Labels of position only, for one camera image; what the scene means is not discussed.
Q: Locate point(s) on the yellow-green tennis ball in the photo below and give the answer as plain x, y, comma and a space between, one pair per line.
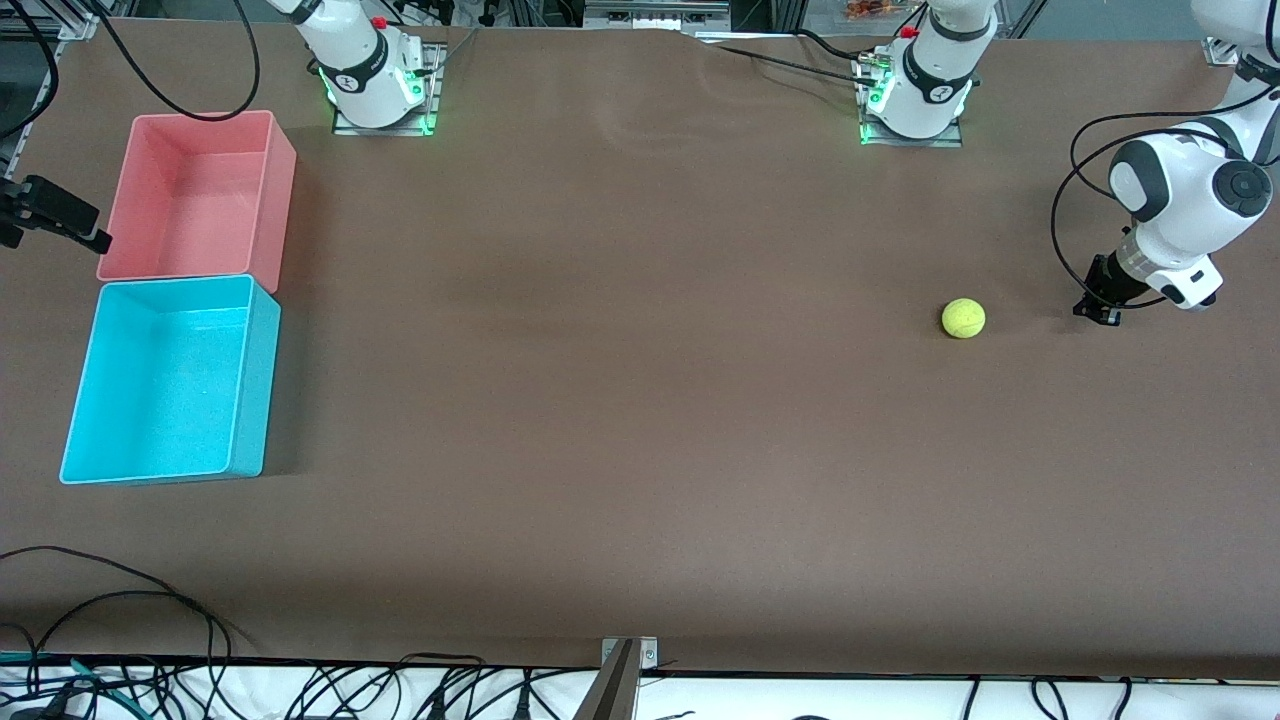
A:
963, 318

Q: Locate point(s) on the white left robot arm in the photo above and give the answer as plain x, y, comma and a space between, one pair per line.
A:
1180, 190

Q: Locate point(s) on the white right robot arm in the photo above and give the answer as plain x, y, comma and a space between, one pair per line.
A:
355, 60

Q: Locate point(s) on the pink plastic bin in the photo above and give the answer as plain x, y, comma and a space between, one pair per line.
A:
180, 200

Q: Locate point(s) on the blue plastic bin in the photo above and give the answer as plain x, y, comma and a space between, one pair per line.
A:
160, 390

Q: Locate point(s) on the orange background objects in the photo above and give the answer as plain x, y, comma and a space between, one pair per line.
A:
875, 8

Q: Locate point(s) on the aluminium side rail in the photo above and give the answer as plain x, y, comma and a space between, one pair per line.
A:
42, 100

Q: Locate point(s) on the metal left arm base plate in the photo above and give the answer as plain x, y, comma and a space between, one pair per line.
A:
950, 140

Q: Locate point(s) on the grey aluminium frame beam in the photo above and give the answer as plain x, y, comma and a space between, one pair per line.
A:
655, 14

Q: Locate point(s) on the small metal bracket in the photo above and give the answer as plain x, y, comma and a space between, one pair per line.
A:
648, 652

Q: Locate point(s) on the dark metal camera post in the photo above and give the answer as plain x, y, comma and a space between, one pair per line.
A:
612, 690

